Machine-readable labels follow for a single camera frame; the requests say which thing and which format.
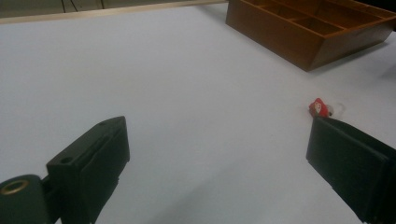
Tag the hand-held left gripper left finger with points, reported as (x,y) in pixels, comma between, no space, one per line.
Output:
(93,158)

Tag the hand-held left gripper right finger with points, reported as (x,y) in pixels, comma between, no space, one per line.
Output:
(348,161)

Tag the small red candy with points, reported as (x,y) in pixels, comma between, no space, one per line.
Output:
(319,108)

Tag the wooden compartment tray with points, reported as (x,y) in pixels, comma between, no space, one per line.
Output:
(311,31)

